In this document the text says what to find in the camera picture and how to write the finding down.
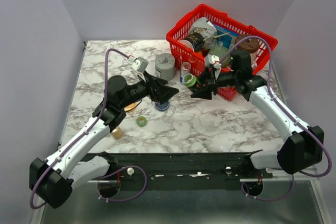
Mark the green melon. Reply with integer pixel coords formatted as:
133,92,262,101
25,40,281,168
208,46,231,68

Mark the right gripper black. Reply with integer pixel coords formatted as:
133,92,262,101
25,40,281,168
190,66,238,101

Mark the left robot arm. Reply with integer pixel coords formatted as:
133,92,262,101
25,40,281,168
29,73,179,209

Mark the dark blue round dish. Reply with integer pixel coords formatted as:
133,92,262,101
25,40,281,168
154,101,170,111

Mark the red bull can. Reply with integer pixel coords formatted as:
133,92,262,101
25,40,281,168
180,62,192,85

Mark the white pump bottle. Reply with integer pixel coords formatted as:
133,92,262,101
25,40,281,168
252,61,257,70

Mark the aluminium rail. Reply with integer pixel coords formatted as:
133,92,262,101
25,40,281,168
41,158,320,183

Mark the amber pill bottle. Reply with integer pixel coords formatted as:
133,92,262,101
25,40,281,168
111,127,123,140

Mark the blue box in basket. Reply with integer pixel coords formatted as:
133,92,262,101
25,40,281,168
214,25,238,49

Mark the orange round dish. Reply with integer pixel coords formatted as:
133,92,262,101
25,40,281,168
124,101,141,113

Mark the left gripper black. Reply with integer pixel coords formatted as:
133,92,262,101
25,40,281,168
119,70,179,110

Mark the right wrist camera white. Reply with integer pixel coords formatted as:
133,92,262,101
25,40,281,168
204,54,222,70

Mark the black table front frame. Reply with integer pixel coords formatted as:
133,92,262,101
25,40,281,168
64,152,272,191

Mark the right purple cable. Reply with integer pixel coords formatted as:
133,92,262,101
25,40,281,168
219,35,332,200

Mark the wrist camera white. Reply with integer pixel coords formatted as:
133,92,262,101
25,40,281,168
204,54,222,70
131,57,149,73

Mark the brown lid white tub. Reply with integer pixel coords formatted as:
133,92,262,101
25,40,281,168
235,38,259,63

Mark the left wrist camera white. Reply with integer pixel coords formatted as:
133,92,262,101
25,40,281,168
131,57,149,73

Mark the green bottle cap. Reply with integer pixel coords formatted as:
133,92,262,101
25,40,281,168
136,116,148,127

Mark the grey toilet paper roll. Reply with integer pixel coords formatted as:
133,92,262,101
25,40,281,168
154,53,175,81

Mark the grey printed pouch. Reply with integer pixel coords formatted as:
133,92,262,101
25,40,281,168
188,17,217,50

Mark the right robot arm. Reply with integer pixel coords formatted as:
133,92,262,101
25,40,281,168
183,49,324,178

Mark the red shopping basket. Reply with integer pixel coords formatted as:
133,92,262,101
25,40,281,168
165,4,279,102

